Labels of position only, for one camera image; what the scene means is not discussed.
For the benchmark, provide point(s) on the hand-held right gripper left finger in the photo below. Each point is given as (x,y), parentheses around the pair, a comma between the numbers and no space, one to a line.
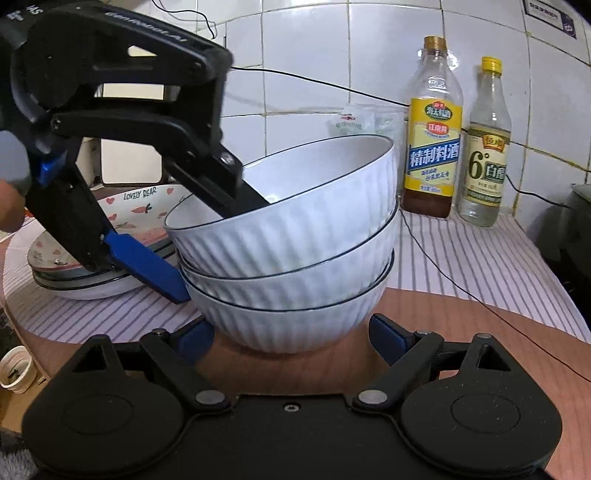
(198,339)

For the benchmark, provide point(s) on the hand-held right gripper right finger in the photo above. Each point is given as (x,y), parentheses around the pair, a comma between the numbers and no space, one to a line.
(388,334)

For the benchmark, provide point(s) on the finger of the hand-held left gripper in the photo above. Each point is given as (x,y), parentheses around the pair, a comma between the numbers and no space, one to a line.
(203,157)
(147,272)

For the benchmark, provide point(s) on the grey rimmed plate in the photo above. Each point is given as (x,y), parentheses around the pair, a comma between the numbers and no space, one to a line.
(83,290)

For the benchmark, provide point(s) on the pink rabbit carrot plate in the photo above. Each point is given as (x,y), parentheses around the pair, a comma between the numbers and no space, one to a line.
(138,203)

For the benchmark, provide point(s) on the white ribbed bowl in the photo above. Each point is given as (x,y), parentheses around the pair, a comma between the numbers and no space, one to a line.
(323,281)
(300,230)
(286,327)

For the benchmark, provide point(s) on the teal fried egg plate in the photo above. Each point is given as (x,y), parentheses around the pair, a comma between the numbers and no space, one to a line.
(55,276)

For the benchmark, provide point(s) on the person's left hand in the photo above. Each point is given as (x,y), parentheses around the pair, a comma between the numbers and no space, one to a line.
(11,205)

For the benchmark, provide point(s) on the white cutting board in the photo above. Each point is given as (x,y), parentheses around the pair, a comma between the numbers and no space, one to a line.
(134,161)

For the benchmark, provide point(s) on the striped tablecloth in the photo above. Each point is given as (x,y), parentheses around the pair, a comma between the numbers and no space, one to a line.
(461,258)

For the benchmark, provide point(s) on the white paper cup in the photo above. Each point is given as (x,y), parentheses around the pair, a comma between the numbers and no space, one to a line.
(16,369)

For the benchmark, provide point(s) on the yellow label cooking wine bottle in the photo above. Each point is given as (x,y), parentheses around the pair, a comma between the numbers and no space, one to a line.
(431,152)

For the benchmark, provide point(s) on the clear vinegar bottle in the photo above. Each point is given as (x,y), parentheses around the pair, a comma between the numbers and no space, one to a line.
(485,170)

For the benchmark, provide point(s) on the dark grey appliance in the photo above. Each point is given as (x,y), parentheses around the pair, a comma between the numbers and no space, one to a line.
(568,230)

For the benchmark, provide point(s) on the wall sign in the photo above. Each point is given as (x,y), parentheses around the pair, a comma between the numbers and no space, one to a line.
(549,18)

